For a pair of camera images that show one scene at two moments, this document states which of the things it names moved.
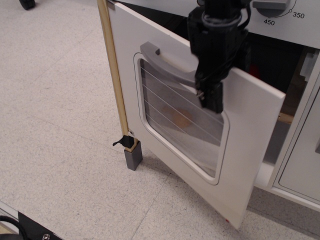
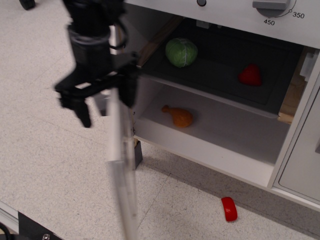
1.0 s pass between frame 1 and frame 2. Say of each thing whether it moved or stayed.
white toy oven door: moved
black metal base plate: stayed
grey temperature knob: stayed
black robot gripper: moved
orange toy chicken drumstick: stayed
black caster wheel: stayed
